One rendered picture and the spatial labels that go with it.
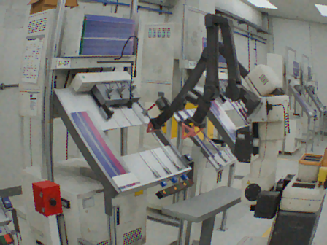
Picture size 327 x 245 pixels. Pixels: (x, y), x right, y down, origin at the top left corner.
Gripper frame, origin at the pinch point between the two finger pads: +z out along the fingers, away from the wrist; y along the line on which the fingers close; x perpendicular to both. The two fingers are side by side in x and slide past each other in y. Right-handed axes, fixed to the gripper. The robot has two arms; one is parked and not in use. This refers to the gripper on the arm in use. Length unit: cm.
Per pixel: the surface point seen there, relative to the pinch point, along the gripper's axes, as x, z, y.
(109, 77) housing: -37.4, -5.2, 14.4
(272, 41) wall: -197, 9, -751
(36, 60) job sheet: -65, 7, 60
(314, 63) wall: -78, -61, -748
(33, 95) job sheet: -49, 23, 60
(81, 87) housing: -35, -1, 39
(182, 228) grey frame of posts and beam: 64, 26, -10
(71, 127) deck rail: -11, 3, 60
